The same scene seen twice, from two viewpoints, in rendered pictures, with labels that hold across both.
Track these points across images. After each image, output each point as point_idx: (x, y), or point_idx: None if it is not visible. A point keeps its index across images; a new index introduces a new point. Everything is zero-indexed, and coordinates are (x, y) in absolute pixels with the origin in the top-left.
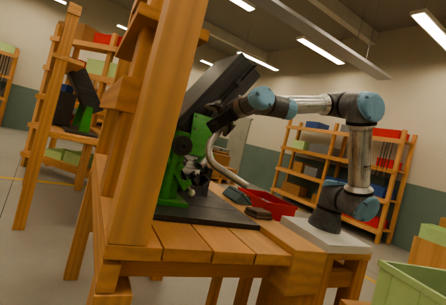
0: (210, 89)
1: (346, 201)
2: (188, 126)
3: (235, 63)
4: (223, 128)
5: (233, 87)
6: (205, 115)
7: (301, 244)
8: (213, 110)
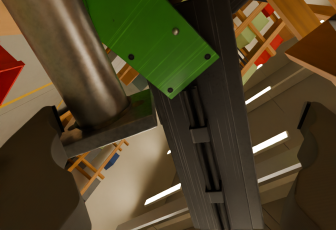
0: (242, 130)
1: None
2: (192, 20)
3: (253, 207)
4: (58, 173)
5: (213, 181)
6: (192, 82)
7: None
8: (327, 184)
